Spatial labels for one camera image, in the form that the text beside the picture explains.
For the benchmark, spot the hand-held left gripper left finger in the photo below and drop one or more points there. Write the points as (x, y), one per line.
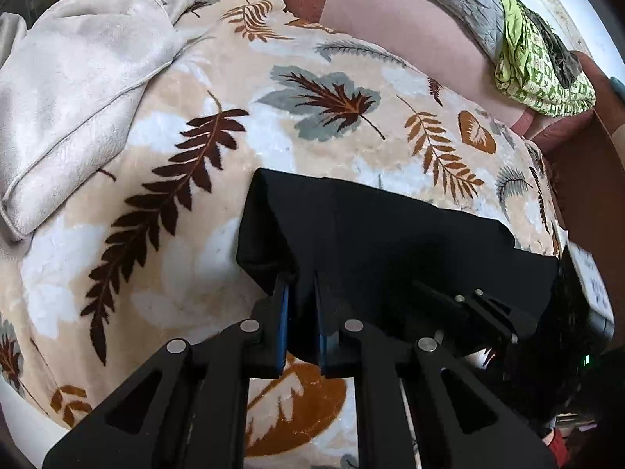
(281, 337)

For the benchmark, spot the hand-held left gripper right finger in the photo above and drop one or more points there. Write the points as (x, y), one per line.
(326, 351)

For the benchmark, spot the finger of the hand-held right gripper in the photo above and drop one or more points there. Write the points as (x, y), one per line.
(493, 315)

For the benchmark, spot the black pants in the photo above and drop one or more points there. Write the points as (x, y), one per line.
(390, 234)

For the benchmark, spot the brown wooden headboard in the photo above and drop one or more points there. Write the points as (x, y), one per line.
(591, 180)

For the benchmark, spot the leaf print plush blanket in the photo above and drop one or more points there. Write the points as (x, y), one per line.
(195, 278)

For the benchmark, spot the teal object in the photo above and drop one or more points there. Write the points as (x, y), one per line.
(617, 89)

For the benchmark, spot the green patterned cloth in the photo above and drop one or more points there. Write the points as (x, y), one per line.
(527, 73)

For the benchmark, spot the dark grey cloth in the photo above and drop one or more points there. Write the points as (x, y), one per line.
(556, 53)

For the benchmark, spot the pink quilted bedding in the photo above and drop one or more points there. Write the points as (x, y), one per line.
(400, 29)

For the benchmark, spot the beige plush blanket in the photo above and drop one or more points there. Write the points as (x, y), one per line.
(83, 83)

